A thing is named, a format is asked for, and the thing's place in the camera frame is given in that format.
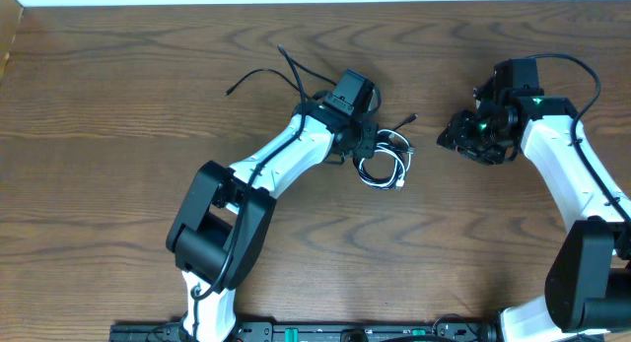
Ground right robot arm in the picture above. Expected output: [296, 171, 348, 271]
[437, 54, 630, 341]

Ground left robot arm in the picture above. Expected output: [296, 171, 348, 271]
[166, 69, 381, 341]

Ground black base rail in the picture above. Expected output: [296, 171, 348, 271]
[108, 318, 503, 342]

